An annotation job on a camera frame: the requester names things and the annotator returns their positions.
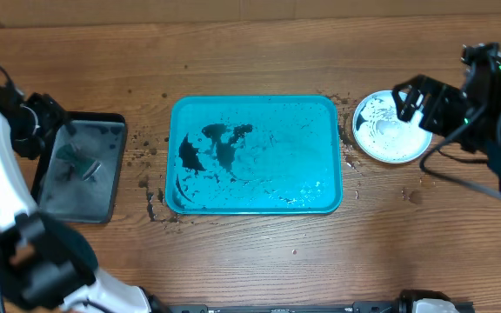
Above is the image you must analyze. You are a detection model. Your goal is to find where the light blue speckled plate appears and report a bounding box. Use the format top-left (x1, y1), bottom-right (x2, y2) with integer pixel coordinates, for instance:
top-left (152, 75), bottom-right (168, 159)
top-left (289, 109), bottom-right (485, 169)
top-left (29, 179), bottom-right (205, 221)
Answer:
top-left (351, 90), bottom-right (432, 164)

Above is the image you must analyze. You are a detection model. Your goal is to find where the teal sponge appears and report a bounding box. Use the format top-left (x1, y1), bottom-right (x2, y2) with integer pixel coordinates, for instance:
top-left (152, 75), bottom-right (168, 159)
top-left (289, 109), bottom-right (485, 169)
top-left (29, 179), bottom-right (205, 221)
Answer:
top-left (56, 143), bottom-right (101, 180)

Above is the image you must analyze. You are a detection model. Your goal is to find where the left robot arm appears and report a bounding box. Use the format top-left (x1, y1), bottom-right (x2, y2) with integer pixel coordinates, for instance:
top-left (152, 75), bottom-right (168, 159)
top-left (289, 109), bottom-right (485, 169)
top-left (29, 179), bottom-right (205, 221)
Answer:
top-left (0, 78), bottom-right (169, 312)

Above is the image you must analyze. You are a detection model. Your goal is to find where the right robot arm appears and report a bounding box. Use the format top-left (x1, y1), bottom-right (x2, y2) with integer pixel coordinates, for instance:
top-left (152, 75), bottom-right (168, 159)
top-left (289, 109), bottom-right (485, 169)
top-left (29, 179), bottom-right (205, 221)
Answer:
top-left (391, 43), bottom-right (501, 200)

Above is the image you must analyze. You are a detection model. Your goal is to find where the black water tray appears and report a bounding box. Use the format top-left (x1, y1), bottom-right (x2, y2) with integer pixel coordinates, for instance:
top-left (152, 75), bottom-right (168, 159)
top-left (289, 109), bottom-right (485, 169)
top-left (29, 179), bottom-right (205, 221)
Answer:
top-left (31, 111), bottom-right (127, 223)

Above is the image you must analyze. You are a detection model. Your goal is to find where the teal serving tray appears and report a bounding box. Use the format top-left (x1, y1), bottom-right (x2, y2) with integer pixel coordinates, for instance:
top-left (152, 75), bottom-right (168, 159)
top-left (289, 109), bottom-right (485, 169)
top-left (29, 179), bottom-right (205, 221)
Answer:
top-left (164, 95), bottom-right (344, 215)

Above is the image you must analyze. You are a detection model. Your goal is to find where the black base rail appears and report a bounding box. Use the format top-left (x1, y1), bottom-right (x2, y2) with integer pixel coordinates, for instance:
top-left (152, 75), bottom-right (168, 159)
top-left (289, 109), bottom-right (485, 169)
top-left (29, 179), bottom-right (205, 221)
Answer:
top-left (169, 301), bottom-right (397, 313)

